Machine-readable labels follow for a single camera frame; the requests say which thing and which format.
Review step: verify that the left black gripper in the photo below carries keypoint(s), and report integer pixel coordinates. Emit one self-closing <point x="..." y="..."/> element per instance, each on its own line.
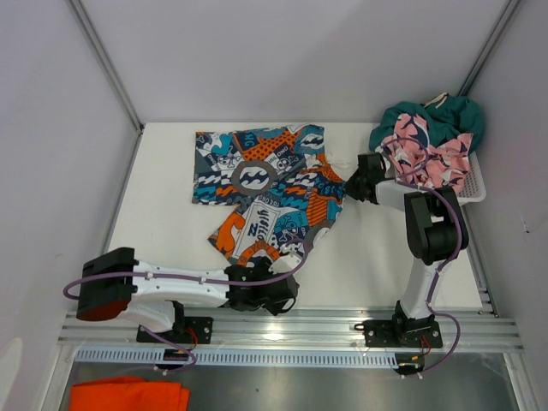
<point x="263" y="268"/>

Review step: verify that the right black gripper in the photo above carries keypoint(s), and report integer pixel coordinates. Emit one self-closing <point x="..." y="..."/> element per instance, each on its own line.
<point x="349" y="189"/>

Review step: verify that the patterned orange blue shorts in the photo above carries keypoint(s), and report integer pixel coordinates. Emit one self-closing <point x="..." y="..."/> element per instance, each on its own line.
<point x="279" y="184"/>

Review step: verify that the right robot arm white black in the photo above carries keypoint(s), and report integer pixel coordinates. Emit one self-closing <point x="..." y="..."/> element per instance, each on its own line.
<point x="435" y="229"/>

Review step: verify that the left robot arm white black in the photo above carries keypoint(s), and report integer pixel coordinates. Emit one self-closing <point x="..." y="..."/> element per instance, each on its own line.
<point x="116" y="285"/>

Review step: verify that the pink patterned shorts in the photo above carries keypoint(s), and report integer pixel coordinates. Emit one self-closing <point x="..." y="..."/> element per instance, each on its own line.
<point x="420" y="163"/>

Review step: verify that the teal green shorts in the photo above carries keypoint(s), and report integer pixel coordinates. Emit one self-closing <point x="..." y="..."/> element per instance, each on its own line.
<point x="446" y="117"/>

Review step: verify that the folded orange shorts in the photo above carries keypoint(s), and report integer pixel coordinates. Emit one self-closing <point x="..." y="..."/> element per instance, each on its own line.
<point x="128" y="393"/>

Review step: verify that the white plastic basket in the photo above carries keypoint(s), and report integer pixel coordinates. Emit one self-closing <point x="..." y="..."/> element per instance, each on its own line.
<point x="473" y="190"/>

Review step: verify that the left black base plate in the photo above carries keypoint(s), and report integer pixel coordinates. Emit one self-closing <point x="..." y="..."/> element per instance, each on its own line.
<point x="195" y="331"/>

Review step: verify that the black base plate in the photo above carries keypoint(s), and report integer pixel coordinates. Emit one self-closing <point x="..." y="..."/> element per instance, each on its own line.
<point x="195" y="331"/>
<point x="390" y="334"/>

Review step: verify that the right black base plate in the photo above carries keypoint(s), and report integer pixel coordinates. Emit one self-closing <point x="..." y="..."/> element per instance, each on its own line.
<point x="390" y="334"/>

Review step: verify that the white slotted cable duct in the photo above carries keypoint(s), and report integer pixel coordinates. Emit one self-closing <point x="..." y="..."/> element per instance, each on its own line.
<point x="239" y="357"/>

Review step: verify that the aluminium mounting rail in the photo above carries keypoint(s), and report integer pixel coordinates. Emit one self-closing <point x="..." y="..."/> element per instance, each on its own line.
<point x="300" y="328"/>

